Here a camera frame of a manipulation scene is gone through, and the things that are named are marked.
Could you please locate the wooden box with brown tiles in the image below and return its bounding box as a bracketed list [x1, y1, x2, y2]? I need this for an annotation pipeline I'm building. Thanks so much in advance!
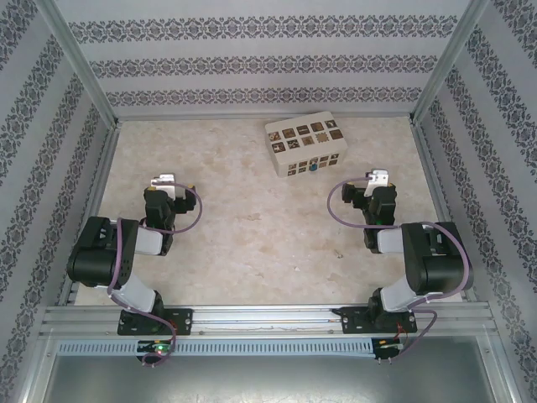
[263, 111, 352, 180]

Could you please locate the circuit board with green light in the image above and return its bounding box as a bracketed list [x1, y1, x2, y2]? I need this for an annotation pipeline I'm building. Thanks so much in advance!
[136, 340, 173, 356]

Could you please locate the black circuit board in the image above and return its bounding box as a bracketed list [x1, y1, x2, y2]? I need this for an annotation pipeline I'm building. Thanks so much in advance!
[375, 338, 404, 362]

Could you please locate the grey metal sheet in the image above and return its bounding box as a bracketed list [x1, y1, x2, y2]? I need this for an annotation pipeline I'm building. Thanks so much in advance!
[41, 354, 504, 403]

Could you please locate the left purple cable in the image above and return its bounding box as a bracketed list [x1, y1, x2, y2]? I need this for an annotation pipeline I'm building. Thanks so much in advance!
[107, 182, 205, 369]

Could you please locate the purple cable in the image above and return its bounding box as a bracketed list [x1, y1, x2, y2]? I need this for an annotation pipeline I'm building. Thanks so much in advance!
[326, 175, 471, 362]
[107, 182, 205, 369]

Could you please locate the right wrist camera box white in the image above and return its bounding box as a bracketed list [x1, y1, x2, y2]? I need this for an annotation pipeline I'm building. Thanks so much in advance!
[363, 169, 391, 197]

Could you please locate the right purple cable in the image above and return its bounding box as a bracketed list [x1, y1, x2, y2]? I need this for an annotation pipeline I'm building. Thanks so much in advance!
[326, 175, 471, 362]

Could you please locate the aluminium side floor rail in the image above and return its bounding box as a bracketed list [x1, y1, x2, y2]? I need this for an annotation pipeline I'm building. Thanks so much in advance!
[410, 120, 478, 302]
[56, 121, 123, 306]

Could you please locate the aluminium floor rail under wall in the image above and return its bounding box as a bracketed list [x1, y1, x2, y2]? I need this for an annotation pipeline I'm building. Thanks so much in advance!
[115, 111, 416, 123]

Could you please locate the aluminium frame post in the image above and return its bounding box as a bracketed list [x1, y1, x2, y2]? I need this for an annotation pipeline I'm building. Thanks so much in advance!
[35, 0, 121, 127]
[413, 0, 490, 123]

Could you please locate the aluminium mounting rail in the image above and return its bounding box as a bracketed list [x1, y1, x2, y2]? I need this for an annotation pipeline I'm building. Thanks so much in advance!
[39, 304, 498, 337]

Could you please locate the slotted grey cable duct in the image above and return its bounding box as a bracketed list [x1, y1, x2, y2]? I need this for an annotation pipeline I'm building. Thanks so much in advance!
[56, 338, 374, 358]

